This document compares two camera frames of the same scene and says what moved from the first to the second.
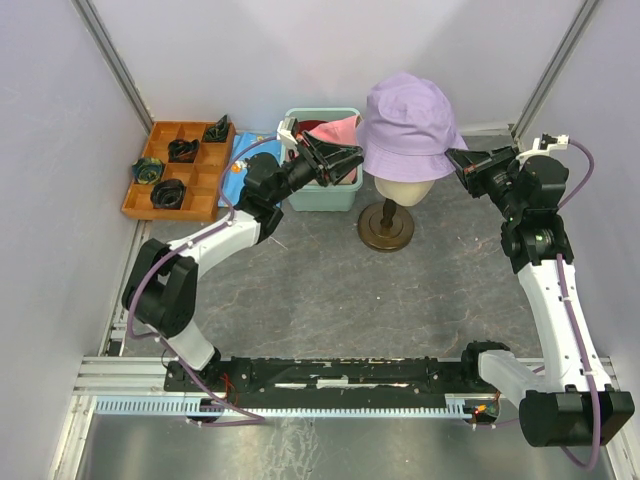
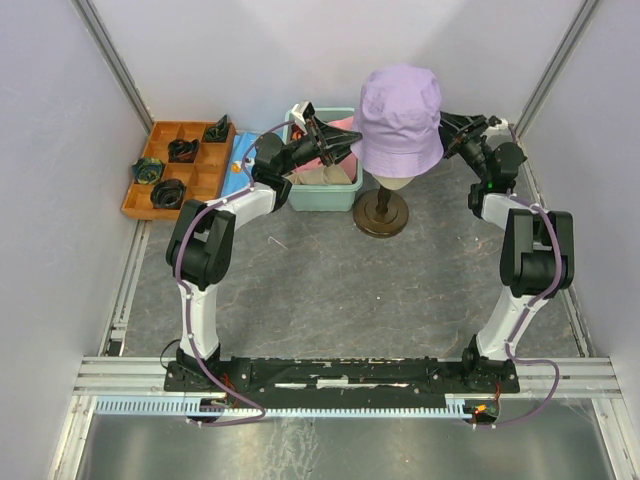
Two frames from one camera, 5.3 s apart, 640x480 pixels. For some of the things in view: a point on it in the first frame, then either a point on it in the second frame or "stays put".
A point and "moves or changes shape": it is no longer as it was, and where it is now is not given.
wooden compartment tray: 183,171 stays put
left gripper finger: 335,152 -> 332,136
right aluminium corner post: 548,77 stays put
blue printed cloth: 236,172 stays put
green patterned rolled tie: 217,132 stays put
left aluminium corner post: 113,63 stays put
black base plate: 404,379 stays put
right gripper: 477,164 -> 451,125
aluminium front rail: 140,377 stays put
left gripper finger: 340,171 -> 341,154
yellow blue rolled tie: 147,170 stays put
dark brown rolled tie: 168,194 stays put
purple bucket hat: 409,126 moves or changes shape
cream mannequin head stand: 387,226 moves or changes shape
